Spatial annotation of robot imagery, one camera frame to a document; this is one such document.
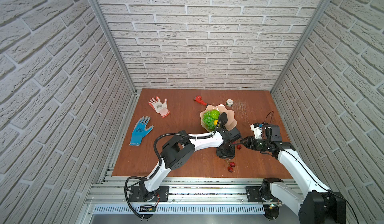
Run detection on green grape bunch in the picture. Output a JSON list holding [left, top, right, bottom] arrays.
[[203, 111, 216, 131]]

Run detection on dark fake avocado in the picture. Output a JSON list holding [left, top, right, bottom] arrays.
[[218, 112, 228, 127]]

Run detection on green bumpy fake fruit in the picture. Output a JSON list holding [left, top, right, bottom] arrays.
[[210, 110, 220, 120]]

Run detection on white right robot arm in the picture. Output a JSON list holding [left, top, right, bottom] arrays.
[[242, 136, 347, 224]]

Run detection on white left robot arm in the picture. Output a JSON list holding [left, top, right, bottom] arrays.
[[140, 127, 242, 194]]

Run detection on pink wavy fruit bowl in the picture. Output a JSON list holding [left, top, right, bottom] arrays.
[[200, 104, 238, 132]]

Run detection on white tape roll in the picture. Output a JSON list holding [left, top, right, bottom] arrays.
[[226, 99, 234, 107]]

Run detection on red hand tool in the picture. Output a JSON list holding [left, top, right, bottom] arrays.
[[194, 95, 208, 107]]

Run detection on red white work glove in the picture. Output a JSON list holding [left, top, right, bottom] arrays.
[[148, 96, 170, 118]]

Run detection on blue work glove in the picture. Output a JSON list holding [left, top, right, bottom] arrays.
[[130, 116, 154, 146]]

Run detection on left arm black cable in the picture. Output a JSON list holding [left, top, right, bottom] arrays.
[[123, 116, 224, 220]]

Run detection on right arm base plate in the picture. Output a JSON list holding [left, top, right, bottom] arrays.
[[245, 186, 282, 205]]

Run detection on aluminium rail frame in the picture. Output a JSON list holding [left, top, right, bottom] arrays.
[[75, 163, 301, 224]]

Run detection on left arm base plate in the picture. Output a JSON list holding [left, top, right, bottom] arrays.
[[127, 186, 170, 202]]

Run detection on silver corner frame post right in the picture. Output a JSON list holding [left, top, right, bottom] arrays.
[[270, 0, 331, 95]]

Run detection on silver corner frame post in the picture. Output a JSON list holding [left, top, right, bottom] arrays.
[[89, 0, 138, 95], [270, 0, 331, 95]]

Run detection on silver corner frame post left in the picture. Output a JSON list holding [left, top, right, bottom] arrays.
[[89, 0, 138, 95]]

